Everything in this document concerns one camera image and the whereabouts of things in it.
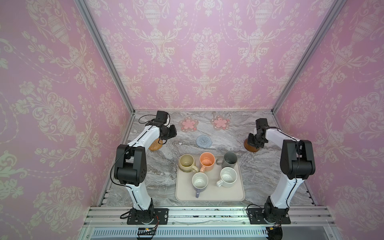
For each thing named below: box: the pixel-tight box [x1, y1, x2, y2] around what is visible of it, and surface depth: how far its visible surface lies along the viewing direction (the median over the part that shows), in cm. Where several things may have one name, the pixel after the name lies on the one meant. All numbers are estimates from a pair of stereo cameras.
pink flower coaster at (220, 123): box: [210, 115, 231, 131], surface depth 115 cm
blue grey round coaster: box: [196, 134, 213, 149], surface depth 105 cm
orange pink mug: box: [199, 152, 216, 173], surface depth 87 cm
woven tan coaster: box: [148, 137, 163, 152], surface depth 102 cm
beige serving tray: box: [226, 156, 245, 202], surface depth 83 cm
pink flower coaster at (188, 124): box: [178, 117, 199, 132], surface depth 115 cm
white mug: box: [216, 166, 238, 188], surface depth 82 cm
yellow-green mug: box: [178, 153, 199, 173], surface depth 86 cm
